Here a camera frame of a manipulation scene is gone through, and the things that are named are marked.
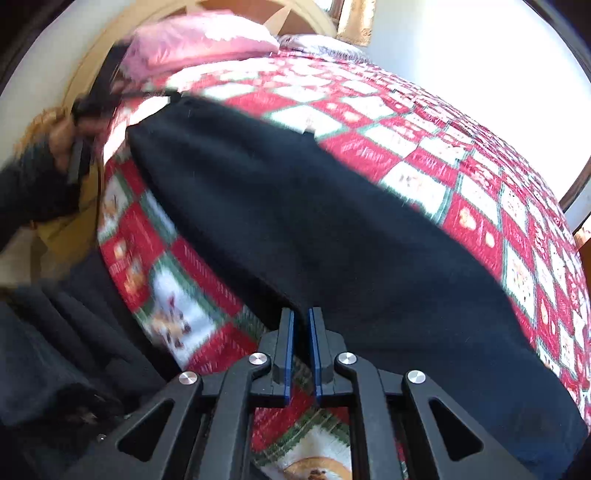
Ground person's dark clothing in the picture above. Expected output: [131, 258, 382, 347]
[0, 256, 185, 480]

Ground person's left hand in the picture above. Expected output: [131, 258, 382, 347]
[46, 117, 100, 175]

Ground pink pillow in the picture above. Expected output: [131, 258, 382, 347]
[122, 11, 280, 79]

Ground dark brown door frame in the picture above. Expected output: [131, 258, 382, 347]
[556, 154, 591, 214]

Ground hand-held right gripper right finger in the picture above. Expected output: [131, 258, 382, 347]
[308, 307, 536, 480]

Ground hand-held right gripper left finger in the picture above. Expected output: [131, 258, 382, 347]
[60, 307, 296, 480]

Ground cream wooden headboard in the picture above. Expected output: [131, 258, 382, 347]
[39, 0, 340, 259]

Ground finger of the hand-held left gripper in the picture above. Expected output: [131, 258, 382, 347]
[119, 89, 183, 101]

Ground black pants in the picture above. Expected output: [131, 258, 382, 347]
[126, 96, 589, 480]

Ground red checkered printed blanket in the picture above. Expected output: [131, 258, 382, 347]
[95, 46, 591, 480]

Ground golden curtain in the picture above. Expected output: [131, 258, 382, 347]
[337, 0, 377, 47]

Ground grey pillow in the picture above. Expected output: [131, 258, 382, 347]
[277, 33, 370, 61]

